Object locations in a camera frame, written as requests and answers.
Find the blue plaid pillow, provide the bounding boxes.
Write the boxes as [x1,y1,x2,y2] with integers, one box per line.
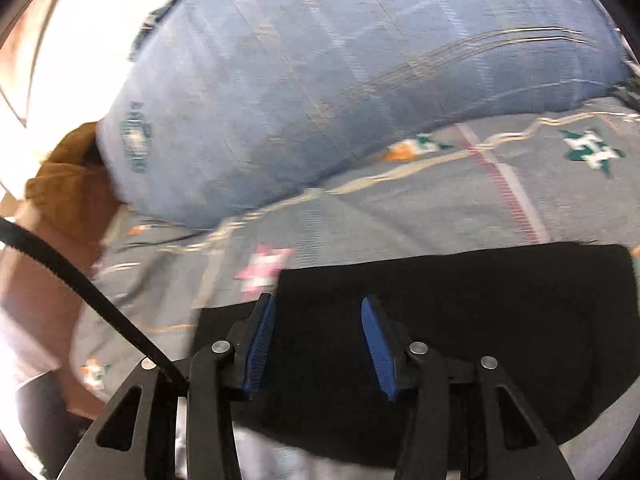
[96,0,632,231]

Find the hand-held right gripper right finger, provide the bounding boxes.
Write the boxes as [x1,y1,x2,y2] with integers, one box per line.
[360,296,574,480]

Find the black cable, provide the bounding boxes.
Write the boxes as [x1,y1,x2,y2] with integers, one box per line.
[0,216,190,391]

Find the grey patterned bed sheet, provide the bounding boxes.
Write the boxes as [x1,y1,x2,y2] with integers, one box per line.
[67,95,640,480]

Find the black pants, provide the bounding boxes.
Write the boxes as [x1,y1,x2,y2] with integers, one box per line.
[192,242,640,468]

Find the mustard brown cloth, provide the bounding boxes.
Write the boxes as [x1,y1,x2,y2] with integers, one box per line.
[25,122,121,246]

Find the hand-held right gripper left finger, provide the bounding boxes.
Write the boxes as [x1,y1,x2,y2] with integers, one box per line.
[57,292,277,480]

